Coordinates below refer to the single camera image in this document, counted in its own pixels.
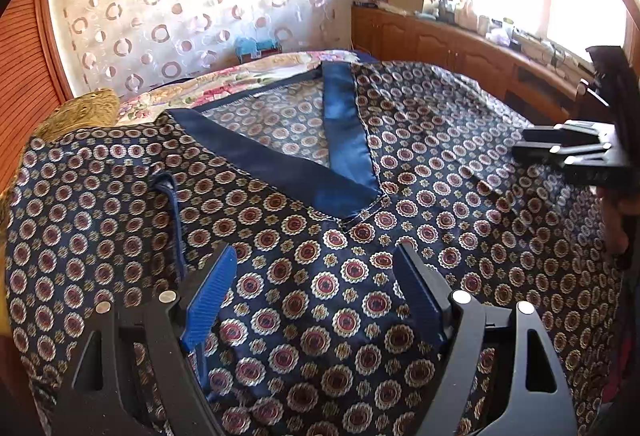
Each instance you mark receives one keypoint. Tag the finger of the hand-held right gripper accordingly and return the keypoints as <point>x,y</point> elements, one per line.
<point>560,133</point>
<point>555,155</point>

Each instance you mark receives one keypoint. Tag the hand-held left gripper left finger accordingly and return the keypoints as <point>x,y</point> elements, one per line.
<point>209,298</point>

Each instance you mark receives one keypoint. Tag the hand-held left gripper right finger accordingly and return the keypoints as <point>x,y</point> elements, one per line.
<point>417,291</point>

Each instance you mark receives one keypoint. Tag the navy medallion print garment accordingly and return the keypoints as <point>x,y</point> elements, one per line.
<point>320,226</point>

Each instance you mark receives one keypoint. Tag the person's right hand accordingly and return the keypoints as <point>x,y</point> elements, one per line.
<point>616,228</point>

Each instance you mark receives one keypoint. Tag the wooden bedpost with metal cap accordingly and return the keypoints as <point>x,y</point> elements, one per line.
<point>580,89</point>

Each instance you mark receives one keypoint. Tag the wooden cabinet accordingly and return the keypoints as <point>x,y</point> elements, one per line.
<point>450,50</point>

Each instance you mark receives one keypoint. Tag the pink bottle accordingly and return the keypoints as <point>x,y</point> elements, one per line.
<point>467,11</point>

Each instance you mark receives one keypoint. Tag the cardboard box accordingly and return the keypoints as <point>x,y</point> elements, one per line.
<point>406,1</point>

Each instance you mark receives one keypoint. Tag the pink floral bedspread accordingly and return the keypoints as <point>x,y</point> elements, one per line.
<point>235,80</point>

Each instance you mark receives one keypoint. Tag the gold patterned cushion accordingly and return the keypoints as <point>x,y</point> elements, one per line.
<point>85,114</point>

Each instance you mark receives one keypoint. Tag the blue plastic basket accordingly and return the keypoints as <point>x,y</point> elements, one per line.
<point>255,48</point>

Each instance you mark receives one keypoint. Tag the wooden slatted wardrobe door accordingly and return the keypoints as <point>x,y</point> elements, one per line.
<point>27,75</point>

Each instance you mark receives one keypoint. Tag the sheer curtain with circles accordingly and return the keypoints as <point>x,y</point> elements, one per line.
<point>190,0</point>

